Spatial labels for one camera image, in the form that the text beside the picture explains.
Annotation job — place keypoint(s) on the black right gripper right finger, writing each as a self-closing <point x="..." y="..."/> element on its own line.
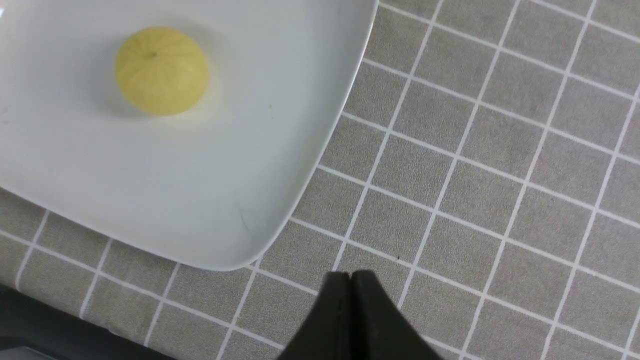
<point x="378" y="330"/>

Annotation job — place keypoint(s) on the yellow steamed bun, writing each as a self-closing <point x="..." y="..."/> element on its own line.
<point x="162" y="71"/>

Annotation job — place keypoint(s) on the white square plate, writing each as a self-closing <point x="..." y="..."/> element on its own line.
<point x="211" y="187"/>

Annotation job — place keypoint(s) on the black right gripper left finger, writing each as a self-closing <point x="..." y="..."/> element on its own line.
<point x="325" y="333"/>

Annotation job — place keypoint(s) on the grey checkered tablecloth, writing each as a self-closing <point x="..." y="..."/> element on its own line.
<point x="485" y="165"/>

